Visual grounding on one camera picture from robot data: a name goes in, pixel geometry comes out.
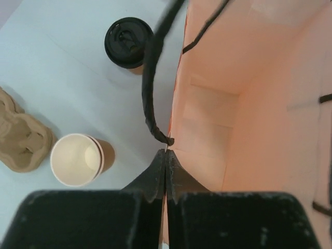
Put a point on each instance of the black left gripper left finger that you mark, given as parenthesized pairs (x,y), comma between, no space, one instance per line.
(127,218)

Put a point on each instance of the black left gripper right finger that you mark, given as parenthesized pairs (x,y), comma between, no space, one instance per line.
(199,218)

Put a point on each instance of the stack of brown paper cups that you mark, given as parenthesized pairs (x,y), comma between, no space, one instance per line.
(78,159)

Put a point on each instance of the orange paper bag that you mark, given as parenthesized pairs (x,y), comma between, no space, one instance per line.
(251,104)

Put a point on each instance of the brown pulp cup carrier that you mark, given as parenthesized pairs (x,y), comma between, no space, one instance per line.
(25,141)

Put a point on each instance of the brown paper cup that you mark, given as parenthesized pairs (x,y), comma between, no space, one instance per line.
(137,70)

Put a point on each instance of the black cup lid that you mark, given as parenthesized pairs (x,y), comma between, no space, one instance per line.
(125,42)

